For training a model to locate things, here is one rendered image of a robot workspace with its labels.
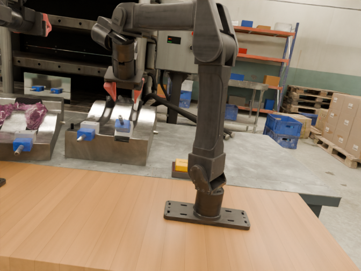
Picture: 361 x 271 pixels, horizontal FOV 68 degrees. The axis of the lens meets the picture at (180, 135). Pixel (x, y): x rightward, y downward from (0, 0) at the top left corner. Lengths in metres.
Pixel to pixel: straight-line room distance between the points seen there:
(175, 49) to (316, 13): 6.52
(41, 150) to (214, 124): 0.55
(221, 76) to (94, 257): 0.41
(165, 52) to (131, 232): 1.26
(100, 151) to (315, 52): 7.34
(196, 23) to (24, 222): 0.52
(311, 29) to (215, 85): 7.39
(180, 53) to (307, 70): 6.39
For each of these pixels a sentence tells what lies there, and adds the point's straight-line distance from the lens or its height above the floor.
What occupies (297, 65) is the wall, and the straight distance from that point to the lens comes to 7.81.
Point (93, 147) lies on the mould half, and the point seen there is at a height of 0.84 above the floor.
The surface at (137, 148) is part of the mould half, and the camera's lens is 0.86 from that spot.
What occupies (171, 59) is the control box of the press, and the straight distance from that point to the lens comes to 1.68.
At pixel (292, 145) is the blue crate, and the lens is 4.62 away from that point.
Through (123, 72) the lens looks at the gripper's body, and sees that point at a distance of 0.76.
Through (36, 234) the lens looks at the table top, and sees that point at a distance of 0.60.
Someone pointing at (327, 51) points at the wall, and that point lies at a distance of 8.02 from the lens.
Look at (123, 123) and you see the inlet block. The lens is 0.82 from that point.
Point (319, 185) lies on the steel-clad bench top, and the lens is 1.04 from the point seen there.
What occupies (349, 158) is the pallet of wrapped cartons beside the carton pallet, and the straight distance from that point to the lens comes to 4.43.
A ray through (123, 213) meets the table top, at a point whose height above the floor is 0.80.
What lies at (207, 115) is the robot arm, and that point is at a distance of 0.57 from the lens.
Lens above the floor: 1.15
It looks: 16 degrees down
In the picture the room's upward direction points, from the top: 8 degrees clockwise
